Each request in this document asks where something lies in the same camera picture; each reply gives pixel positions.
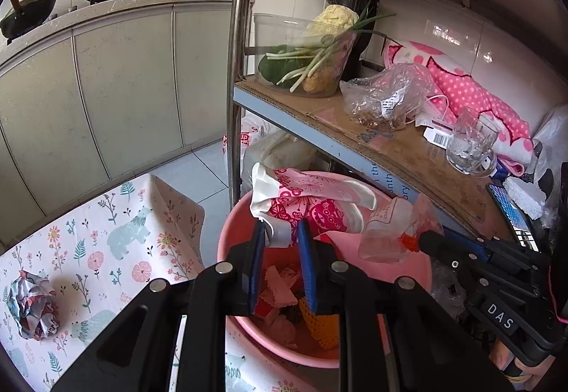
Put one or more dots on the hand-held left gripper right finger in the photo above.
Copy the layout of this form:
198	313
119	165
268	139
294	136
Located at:
308	267

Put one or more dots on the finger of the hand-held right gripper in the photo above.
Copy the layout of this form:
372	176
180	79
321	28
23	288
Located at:
443	254
463	243

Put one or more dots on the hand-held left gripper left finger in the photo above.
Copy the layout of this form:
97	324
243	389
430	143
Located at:
254	263

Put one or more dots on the pink plastic basin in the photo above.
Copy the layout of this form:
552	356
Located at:
233	227

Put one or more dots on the yellow foam fruit net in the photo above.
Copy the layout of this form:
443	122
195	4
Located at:
324	330

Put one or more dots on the clear plastic wrapper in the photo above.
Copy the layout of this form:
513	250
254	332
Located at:
386	223

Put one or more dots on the white bag with pink pattern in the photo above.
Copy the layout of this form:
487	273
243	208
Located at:
310	196

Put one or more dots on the person's right hand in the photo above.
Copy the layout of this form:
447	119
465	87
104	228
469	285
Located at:
503	356

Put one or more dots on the pink torn wrapper scraps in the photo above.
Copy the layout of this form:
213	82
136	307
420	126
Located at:
279	285

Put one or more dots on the crumpled clear bag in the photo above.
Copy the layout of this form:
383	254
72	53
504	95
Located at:
443	290

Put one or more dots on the black smartphone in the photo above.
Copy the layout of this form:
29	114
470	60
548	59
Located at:
510	214

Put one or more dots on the white styrofoam piece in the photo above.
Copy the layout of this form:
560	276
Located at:
523	196

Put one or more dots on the clear glass mug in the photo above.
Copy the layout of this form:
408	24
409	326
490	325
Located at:
468	148

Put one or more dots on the small white box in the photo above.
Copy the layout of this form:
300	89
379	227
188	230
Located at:
437	137

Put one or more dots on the large white plastic sack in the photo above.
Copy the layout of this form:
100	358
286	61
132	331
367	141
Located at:
284	152

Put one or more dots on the white plastic bag red print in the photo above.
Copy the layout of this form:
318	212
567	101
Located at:
248	132

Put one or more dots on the brown cardboard sheet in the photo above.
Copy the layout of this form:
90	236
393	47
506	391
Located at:
355	139

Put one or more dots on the white bag with black spots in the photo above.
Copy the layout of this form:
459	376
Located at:
554	139

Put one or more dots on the floral bear print tablecloth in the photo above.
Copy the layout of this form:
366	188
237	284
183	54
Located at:
111	241

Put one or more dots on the pink polka dot cloth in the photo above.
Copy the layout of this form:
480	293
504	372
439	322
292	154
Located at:
466	94

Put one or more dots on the clear bag with seeds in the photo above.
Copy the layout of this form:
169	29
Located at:
386	94

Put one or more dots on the tan root vegetable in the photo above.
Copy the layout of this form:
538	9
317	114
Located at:
317	81

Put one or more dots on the dark green vegetable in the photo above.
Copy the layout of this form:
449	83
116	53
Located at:
275	70

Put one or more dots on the metal shelf rack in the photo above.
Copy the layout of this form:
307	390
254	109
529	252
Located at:
235	63

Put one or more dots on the crumpled colourful paper ball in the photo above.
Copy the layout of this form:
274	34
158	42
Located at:
33	303

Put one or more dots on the grey kitchen cabinet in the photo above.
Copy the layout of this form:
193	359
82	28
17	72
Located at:
124	77

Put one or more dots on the clear plastic bowl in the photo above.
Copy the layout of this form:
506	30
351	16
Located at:
275	32

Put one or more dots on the pale yellow cauliflower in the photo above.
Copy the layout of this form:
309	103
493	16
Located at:
333	19

